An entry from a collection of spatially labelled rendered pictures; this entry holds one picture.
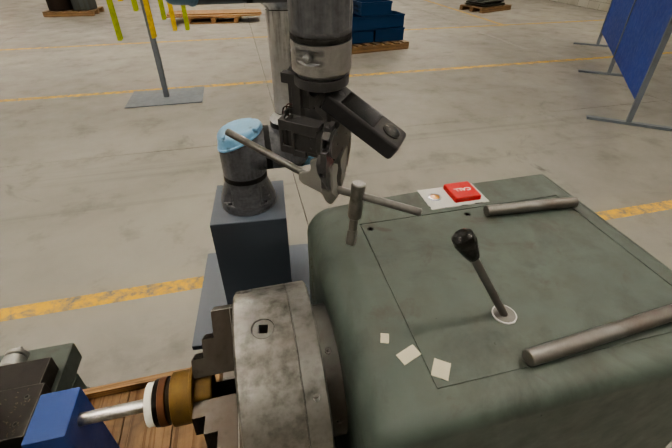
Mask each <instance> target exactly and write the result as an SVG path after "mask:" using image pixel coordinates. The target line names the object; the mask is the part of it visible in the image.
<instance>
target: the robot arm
mask: <svg viewBox="0 0 672 448"><path fill-rule="evenodd" d="M166 2H168V3H169V4H172V5H189V6H190V7H195V6H196V5H214V4H243V3H261V4H262V5H263V6H264V7H265V10H266V21H267V32H268V42H269V53H270V63H271V74H272V85H273V95H274V106H275V112H274V113H273V114H272V115H271V116H270V125H262V123H261V122H260V120H258V119H255V118H253V119H252V118H242V119H238V120H234V121H231V122H229V123H227V124H226V125H224V126H223V127H221V128H220V129H219V131H218V133H217V143H218V146H217V149H218V151H219V155H220V160H221V166H222V171H223V176H224V185H223V190H222V195H221V201H222V206H223V209H224V210H225V211H226V212H228V213H229V214H232V215H235V216H254V215H258V214H261V213H264V212H266V211H267V210H269V209H270V208H271V207H273V205H274V204H275V202H276V192H275V189H274V187H273V185H272V183H271V181H270V179H269V177H268V175H267V169H274V168H284V166H282V165H280V164H278V163H276V162H274V161H273V160H271V159H269V158H267V157H265V156H263V155H262V154H260V153H258V152H256V151H254V150H252V149H250V148H249V147H247V146H245V145H243V144H241V143H239V142H238V141H236V140H234V139H232V138H230V137H228V136H226V135H225V131H226V129H228V128H229V129H231V130H233V131H235V132H236V133H238V134H240V135H242V136H244V137H246V138H248V139H249V140H251V141H253V142H255V143H257V144H259V145H261V146H262V147H264V148H266V149H268V150H270V151H272V152H274V153H275V154H277V155H279V156H281V157H283V158H285V159H287V160H288V161H290V162H292V163H294V164H296V165H298V166H304V165H310V166H311V169H310V170H307V171H302V172H300V173H299V180H300V182H301V183H303V184H304V185H306V186H308V187H310V188H312V189H314V190H316V191H318V192H320V193H322V195H323V196H324V199H325V201H326V202H327V203H329V204H332V203H333V202H334V201H335V199H336V198H337V197H338V195H339V194H338V193H337V186H341V187H342V186H343V182H344V178H345V174H346V168H347V166H348V160H349V154H350V148H351V132H352V133H353V134H355V135H356V136H357V137H359V138H360V139H361V140H362V141H364V142H365V143H366V144H368V145H369V146H370V147H372V148H373V149H374V150H376V151H377V152H378V153H379V154H381V155H382V156H383V157H385V158H386V159H390V158H392V156H393V155H394V154H395V153H396V152H397V151H398V149H399V148H400V146H401V144H402V143H403V141H404V139H405V138H406V133H405V132H404V131H403V130H402V129H401V128H399V127H398V126H397V125H395V124H394V123H393V122H391V121H390V120H389V119H388V118H386V117H385V116H384V115H382V114H381V113H380V112H378V111H377V110H376V109H375V108H373V107H372V106H371V105H369V104H368V103H367V102H365V101H364V100H363V99H362V98H360V97H359V96H358V95H356V94H355V93H354V92H352V91H351V90H350V89H349V88H347V87H346V86H347V85H348V84H349V70H350V69H351V59H352V17H353V0H166Z"/></svg>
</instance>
